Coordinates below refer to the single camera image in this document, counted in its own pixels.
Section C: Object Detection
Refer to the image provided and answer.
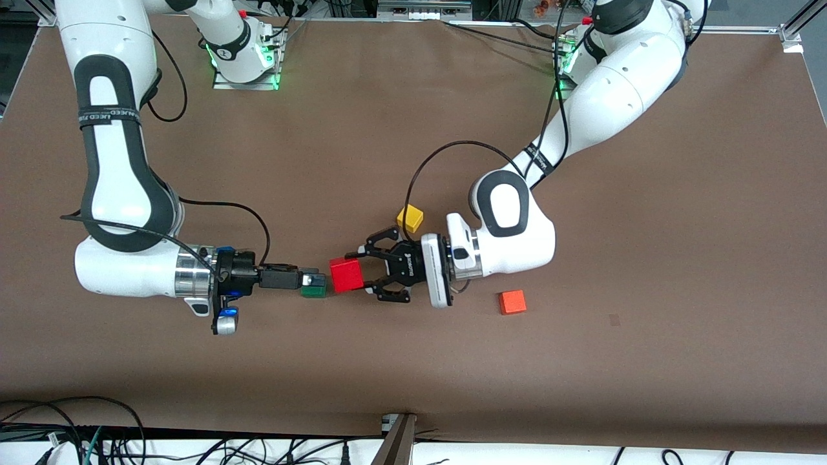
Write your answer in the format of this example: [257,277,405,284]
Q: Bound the red wooden block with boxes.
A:
[330,257,366,295]

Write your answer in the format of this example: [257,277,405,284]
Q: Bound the yellow wooden block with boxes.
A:
[396,205,424,234]

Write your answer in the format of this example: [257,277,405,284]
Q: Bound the brown paper table cover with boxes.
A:
[0,13,827,453]

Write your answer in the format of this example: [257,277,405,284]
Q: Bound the white power strip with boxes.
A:
[377,0,473,21]

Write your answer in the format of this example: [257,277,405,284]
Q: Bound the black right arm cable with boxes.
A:
[61,32,272,269]

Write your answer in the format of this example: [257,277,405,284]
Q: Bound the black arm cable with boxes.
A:
[61,32,272,269]
[406,0,695,246]

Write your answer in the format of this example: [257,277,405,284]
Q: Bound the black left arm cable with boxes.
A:
[406,0,695,246]

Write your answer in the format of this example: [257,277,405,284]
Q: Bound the grey metal camera post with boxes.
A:
[370,413,418,465]

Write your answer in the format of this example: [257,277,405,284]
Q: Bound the black looping floor cable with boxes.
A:
[0,395,147,465]

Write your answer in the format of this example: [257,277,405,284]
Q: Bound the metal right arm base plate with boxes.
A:
[213,29,283,91]

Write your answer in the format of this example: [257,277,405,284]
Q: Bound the teal floor cable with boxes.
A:
[83,425,104,465]

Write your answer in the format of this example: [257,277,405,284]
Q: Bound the long black base cable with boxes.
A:
[443,19,569,56]

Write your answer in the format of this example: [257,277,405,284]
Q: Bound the short black base cable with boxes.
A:
[510,18,563,41]

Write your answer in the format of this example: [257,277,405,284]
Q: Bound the aluminium corner frame profile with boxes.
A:
[779,0,827,54]

